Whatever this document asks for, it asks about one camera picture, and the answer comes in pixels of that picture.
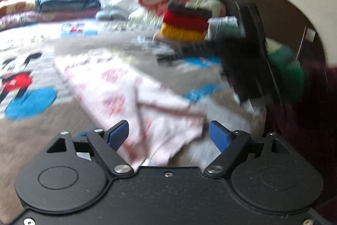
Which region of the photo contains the blue pillow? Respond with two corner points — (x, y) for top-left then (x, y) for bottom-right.
(35, 0), (102, 13)

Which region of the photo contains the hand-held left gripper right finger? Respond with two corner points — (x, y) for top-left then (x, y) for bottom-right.
(204, 121), (290, 178)

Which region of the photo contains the pink printed baby garment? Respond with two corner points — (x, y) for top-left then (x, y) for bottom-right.
(53, 48), (207, 165)

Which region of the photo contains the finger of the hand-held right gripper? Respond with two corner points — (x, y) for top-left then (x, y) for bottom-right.
(156, 42), (223, 66)

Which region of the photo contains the yellow folded garment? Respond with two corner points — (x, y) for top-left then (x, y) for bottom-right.
(160, 23), (207, 41)

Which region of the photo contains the cartoon mouse printed blanket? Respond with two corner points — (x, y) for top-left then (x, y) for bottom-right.
(0, 17), (267, 217)

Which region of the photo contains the dark brown wooden board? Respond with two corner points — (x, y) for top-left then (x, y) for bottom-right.
(208, 0), (327, 67)

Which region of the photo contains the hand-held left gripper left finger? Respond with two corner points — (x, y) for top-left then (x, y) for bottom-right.
(46, 120), (133, 176)

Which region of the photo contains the white switch plate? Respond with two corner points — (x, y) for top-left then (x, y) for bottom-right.
(305, 28), (316, 42)

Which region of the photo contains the black striped folded garment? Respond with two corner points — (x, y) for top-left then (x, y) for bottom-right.
(167, 0), (214, 18)

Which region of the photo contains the white bedding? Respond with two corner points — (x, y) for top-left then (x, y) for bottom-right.
(99, 0), (169, 22)

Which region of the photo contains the person's maroon clothing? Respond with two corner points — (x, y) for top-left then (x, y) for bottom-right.
(266, 62), (337, 217)

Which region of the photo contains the pale teal folded garment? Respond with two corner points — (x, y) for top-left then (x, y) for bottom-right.
(208, 17), (246, 40)

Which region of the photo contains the red folded garment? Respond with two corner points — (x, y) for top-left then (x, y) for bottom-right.
(162, 10), (210, 32)

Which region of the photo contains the green cloth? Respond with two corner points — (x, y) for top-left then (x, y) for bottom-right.
(269, 44), (306, 103)

